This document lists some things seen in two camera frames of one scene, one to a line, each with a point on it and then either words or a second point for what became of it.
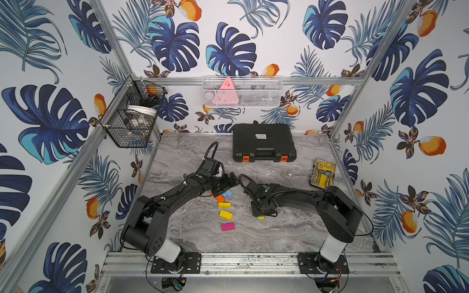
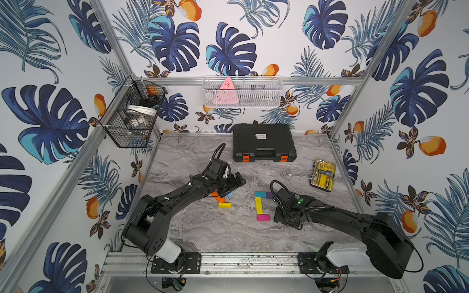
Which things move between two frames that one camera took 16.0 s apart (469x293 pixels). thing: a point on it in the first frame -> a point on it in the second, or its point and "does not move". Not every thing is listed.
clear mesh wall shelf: (242, 91) does not move
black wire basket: (130, 118) does not move
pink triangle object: (226, 94) does not move
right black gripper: (255, 213) -> (276, 218)
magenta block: (228, 226) -> (263, 217)
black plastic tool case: (253, 141) does not move
